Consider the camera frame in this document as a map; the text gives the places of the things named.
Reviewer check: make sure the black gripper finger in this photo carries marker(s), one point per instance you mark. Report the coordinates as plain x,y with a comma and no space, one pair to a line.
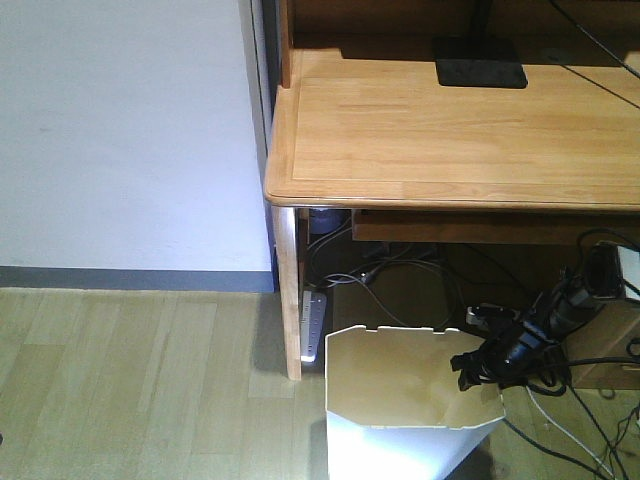
469,365

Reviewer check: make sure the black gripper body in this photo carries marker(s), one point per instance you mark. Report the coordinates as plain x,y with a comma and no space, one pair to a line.
506,357

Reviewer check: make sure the white plastic trash bin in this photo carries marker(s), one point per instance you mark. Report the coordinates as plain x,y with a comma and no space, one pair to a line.
394,409

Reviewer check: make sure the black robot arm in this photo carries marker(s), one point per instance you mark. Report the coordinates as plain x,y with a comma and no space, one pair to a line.
559,312

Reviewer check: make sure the white power strip upright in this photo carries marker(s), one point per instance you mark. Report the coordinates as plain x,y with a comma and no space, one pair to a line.
311,325

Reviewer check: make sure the wooden keyboard tray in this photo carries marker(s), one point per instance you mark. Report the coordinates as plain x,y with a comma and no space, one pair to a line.
483,227

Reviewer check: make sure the wooden desk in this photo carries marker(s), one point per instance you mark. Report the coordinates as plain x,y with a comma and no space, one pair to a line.
361,121

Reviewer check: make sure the black monitor stand base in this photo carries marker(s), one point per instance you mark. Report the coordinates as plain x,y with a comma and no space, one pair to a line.
478,62

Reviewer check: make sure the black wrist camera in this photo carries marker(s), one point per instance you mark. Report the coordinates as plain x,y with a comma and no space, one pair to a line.
490,317

